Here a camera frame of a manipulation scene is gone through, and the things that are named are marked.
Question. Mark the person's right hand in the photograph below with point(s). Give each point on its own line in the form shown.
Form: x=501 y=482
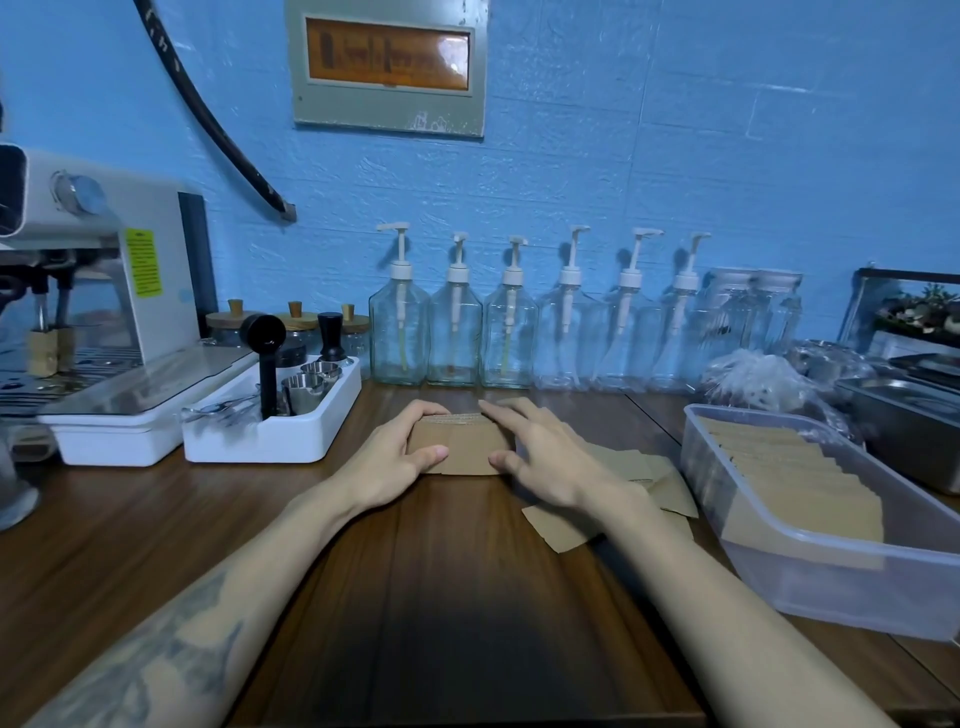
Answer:
x=562 y=469

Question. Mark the person's left hand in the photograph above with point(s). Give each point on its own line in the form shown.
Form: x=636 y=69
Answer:
x=375 y=465

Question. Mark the person's right thumb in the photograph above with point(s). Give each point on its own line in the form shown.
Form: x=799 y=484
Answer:
x=510 y=463

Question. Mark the person's left thumb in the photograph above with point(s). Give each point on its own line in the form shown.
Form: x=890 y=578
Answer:
x=427 y=459

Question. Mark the person's right middle finger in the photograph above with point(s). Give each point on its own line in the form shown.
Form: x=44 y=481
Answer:
x=536 y=412

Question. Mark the small bundle of cardboard sleeves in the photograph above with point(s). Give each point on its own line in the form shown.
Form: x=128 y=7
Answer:
x=465 y=446

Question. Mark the person's left forearm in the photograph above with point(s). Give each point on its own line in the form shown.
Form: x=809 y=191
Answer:
x=225 y=600

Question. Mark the person's right forearm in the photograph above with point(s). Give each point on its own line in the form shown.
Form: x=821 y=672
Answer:
x=735 y=630

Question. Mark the flat brown cardboard sleeve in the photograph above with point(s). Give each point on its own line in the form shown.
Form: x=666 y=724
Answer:
x=660 y=480
x=559 y=529

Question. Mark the row of glass pump bottles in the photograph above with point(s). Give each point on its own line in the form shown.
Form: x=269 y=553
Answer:
x=510 y=330

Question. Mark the white accessory organiser tray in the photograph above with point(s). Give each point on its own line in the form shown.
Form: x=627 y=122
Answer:
x=300 y=435

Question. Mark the glass jar with wooden lid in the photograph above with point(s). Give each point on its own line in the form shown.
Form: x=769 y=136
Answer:
x=298 y=330
x=225 y=326
x=357 y=341

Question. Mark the steel filter basket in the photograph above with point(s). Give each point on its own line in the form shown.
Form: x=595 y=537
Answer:
x=322 y=369
x=304 y=391

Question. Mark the black coffee tamper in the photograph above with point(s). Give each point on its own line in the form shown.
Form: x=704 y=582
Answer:
x=331 y=334

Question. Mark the black coffee scoop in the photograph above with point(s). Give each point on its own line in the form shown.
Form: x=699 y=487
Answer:
x=264 y=352

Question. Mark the small metal tool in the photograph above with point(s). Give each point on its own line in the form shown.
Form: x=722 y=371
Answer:
x=221 y=407

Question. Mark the crumpled clear plastic bag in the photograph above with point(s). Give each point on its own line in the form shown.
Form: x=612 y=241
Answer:
x=750 y=382

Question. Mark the clear glass bottle without pump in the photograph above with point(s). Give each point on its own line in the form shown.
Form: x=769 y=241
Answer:
x=778 y=307
x=731 y=311

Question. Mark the stack of brown cardboard sleeves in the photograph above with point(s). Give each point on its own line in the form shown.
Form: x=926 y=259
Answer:
x=795 y=487

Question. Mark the clear plastic storage container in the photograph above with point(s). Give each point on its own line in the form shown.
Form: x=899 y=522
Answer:
x=825 y=585

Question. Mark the yellow label sticker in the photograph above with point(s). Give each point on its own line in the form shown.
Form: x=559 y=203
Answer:
x=142 y=262

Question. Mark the stainless steel pan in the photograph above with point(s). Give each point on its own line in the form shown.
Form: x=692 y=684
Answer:
x=907 y=427

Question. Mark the grey electrical panel box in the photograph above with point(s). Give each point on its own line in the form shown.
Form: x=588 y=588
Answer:
x=386 y=64

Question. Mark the dark framed picture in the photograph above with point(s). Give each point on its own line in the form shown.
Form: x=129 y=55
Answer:
x=911 y=311

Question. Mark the white espresso machine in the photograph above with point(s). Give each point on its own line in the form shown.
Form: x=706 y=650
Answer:
x=97 y=247

